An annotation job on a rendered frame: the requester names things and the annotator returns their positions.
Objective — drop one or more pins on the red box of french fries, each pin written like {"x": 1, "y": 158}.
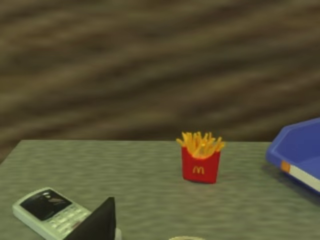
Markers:
{"x": 200, "y": 165}

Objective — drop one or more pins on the white keypad mobile phone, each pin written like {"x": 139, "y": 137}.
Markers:
{"x": 47, "y": 212}

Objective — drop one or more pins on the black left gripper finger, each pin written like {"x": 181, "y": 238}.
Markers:
{"x": 100, "y": 222}

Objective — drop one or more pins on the blue plastic tray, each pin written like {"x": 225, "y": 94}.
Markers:
{"x": 297, "y": 150}

